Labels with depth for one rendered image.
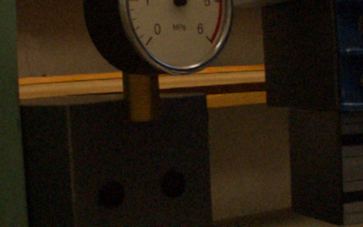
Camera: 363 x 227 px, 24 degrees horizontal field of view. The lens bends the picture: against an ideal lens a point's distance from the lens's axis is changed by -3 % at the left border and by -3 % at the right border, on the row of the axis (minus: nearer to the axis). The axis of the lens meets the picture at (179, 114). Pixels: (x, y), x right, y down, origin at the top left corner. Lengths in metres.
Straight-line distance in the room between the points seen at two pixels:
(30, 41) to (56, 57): 0.12
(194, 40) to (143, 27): 0.03
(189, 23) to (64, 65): 2.79
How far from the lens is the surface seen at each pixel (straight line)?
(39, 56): 3.11
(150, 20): 0.35
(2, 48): 0.38
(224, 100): 2.89
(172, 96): 0.39
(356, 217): 0.68
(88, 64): 3.19
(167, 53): 0.35
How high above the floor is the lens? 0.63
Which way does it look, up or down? 3 degrees down
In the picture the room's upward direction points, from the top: 3 degrees counter-clockwise
